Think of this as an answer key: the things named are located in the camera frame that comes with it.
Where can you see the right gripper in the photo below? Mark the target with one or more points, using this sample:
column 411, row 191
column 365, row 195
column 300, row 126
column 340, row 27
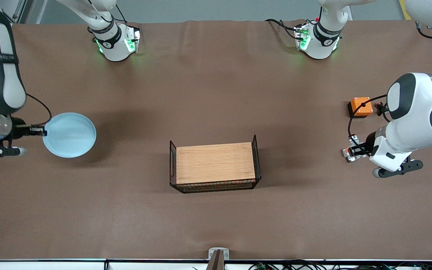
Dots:
column 18, row 127

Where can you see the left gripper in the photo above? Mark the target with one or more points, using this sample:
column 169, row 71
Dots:
column 368, row 144

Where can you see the light blue plate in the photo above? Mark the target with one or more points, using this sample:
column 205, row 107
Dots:
column 69, row 135

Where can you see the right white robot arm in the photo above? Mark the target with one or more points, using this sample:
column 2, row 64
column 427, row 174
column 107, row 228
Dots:
column 13, row 86

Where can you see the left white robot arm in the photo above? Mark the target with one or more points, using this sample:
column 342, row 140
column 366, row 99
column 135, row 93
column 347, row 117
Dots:
column 414, row 108

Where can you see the push button orange block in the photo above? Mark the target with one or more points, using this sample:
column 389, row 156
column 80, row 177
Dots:
column 351, row 159

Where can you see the black square push button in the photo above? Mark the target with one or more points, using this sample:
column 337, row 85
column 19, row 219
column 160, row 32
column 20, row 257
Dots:
column 380, row 108

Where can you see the orange box with round hole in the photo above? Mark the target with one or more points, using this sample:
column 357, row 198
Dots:
column 364, row 108

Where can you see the white box with green light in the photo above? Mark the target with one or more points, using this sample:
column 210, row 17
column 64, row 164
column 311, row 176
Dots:
column 302, row 37
column 131, row 41

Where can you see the white table edge board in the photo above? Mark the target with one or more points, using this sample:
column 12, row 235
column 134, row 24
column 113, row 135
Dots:
column 51, row 265

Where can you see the small green circuit board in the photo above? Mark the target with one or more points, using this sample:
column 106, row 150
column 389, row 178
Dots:
column 261, row 267

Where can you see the brown table mat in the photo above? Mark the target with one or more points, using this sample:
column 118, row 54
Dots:
column 216, row 93

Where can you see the grey aluminium profile bar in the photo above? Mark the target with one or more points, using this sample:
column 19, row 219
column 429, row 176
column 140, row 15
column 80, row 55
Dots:
column 216, row 262

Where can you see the aluminium frame post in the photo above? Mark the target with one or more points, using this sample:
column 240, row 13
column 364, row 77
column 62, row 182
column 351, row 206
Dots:
column 23, row 11

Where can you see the silver aluminium bracket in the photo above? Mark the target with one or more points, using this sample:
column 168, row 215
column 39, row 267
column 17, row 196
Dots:
column 219, row 252

